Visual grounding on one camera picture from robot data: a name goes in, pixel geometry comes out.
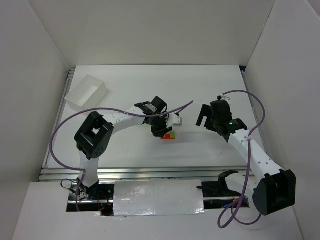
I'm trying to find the light green wood cube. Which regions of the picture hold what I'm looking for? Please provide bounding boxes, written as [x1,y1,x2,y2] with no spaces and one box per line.
[170,131,176,139]

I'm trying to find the white plastic bin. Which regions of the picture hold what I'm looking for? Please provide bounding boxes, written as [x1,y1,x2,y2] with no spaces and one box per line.
[64,75,108,112]

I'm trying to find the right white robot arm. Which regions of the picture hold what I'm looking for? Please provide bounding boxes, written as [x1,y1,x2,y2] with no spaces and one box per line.
[196,100,296,216]

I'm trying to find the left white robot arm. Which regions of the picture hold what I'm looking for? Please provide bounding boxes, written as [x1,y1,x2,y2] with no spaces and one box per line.
[74,96,182,199]

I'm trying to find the shiny white tape sheet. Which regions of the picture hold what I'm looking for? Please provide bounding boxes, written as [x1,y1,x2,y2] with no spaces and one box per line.
[113,180,205,217]

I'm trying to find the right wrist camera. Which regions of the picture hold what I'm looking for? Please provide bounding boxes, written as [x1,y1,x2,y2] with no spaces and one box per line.
[217,94,231,101]

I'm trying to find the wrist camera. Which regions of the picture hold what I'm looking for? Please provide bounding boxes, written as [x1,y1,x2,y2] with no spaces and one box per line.
[217,94,231,101]
[166,113,183,128]

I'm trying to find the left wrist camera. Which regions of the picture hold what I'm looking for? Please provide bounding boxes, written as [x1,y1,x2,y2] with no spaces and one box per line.
[166,113,183,128]

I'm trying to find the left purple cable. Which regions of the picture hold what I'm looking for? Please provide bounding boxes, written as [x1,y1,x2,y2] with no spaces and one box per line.
[50,100,195,212]

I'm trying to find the aluminium rail frame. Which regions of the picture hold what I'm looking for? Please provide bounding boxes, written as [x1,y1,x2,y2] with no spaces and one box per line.
[37,65,280,181]

